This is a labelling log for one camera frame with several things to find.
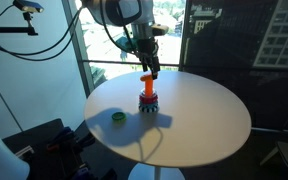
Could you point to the orange stacking stand post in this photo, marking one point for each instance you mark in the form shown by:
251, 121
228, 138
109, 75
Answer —
148, 88

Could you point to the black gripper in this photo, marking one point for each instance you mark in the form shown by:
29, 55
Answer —
144, 35

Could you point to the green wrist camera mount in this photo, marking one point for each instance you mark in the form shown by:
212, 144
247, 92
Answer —
126, 45

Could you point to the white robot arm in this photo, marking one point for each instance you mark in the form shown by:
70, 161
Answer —
138, 22

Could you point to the round white table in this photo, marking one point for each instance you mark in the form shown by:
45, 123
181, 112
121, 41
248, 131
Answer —
199, 122

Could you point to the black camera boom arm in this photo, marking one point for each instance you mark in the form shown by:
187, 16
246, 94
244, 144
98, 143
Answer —
28, 30

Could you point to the blue camera on boom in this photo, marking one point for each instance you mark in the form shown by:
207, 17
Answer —
28, 6

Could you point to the black cart with clamps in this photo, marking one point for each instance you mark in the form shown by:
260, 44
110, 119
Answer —
53, 153

